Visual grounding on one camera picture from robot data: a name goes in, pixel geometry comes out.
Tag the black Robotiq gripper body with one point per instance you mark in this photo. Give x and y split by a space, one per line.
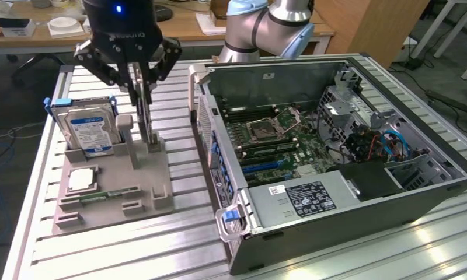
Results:
122 32

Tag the graphics card with metal bracket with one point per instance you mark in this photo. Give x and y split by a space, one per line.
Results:
147 125

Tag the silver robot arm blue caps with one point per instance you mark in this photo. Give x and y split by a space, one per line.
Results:
242 29

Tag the blue expansion slot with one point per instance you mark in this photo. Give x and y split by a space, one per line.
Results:
261 167

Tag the small white cardboard box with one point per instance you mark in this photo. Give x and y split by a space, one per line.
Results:
87 27

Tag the white round dish on block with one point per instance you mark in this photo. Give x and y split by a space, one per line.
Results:
66 27

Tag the black round lamp base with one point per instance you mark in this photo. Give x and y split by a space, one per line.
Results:
166 14

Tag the black chair base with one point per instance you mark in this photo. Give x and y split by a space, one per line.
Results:
35 62

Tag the white paper stack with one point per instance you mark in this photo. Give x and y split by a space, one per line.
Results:
210 24

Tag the brown cardboard box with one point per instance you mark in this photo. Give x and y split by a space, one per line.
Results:
219 8

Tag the white box with black lid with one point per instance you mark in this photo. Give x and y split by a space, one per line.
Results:
16 27

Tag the CPU socket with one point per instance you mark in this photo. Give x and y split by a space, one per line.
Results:
264 130

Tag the metal socket cover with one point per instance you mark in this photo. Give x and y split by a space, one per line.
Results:
289 118

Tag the grey parts rack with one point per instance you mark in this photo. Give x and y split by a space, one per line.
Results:
117 175

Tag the installed black RAM stick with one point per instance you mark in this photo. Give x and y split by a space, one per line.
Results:
269 149

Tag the silver CPU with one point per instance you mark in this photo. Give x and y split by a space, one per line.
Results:
81 178

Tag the green motherboard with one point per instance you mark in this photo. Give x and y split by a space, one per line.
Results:
308 146

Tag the green RAM stick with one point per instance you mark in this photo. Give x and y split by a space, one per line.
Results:
105 195

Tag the grey metal drive cage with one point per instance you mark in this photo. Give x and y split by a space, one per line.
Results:
342 116

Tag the wooden cabinet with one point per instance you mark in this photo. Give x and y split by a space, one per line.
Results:
378 29

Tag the blue case latch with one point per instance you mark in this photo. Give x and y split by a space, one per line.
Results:
230 216

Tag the grey power supply with label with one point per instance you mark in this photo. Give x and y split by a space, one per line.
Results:
273 210

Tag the open dark grey PC case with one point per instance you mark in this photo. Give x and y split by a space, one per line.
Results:
336 233

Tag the black floor stand base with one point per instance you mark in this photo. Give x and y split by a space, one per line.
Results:
456 99

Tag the grey metal disk bay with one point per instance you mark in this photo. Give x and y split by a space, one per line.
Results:
417 172

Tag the wooden desk white frame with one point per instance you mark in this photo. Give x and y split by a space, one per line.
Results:
187 32

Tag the hard disk with blue bracket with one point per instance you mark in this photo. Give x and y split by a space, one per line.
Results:
87 131

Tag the white table frame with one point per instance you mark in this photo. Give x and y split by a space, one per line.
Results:
449 17

